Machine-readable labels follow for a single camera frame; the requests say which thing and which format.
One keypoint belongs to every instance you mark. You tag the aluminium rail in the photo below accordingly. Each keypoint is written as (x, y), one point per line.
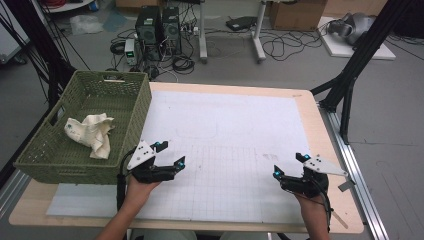
(360, 186)

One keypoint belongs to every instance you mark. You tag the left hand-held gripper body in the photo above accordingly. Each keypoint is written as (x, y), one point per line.
(141, 156)

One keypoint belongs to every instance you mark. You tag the brown cardboard box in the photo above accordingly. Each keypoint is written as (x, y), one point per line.
(296, 15)

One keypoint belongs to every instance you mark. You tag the black metal stand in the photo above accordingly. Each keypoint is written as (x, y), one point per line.
(36, 40)
(363, 50)

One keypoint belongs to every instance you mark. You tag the white desk frame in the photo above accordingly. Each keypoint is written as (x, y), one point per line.
(202, 33)

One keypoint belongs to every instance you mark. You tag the person's left hand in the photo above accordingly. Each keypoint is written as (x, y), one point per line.
(140, 193)

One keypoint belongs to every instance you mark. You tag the grey tape piece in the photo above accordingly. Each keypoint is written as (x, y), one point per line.
(346, 185)

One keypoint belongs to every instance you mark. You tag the person's right hand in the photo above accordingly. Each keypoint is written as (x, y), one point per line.
(311, 206)

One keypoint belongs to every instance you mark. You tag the white grid mat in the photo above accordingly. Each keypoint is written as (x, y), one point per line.
(226, 133)

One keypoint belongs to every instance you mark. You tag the black computer tower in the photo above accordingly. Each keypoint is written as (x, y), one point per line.
(171, 30)
(148, 26)

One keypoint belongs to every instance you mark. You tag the white floor board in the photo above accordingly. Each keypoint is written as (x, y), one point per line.
(340, 48)

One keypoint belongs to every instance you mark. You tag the green woven basket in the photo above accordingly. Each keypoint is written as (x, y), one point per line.
(83, 156)

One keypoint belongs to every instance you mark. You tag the clear plastic bag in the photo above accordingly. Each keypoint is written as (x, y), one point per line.
(85, 25)

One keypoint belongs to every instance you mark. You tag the cream printed cloth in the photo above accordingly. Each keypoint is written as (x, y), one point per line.
(90, 131)

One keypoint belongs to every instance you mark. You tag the black flat device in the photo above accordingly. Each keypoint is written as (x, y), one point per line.
(240, 23)

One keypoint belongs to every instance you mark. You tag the small grey power supply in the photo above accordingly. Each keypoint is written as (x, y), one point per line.
(130, 51)

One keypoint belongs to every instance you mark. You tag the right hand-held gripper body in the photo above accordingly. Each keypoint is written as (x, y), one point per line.
(308, 183)

